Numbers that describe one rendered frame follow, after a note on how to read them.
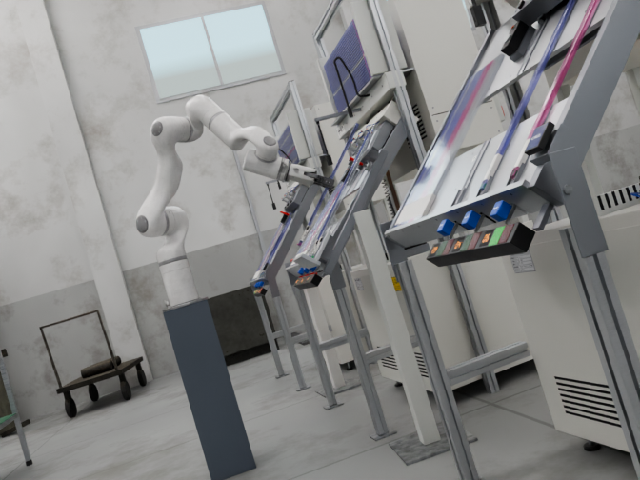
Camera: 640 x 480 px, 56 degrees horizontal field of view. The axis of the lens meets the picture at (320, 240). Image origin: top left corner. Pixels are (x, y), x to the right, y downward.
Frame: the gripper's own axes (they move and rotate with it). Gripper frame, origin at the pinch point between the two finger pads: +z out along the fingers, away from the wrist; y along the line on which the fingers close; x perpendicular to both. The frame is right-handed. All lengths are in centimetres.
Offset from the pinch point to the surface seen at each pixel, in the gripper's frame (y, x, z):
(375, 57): 21, -61, 7
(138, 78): 513, -163, -213
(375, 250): -14.4, 20.7, 20.9
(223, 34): 519, -250, -133
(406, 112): 20, -42, 25
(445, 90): 26, -59, 40
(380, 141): 26.1, -28.8, 18.8
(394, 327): -14, 44, 34
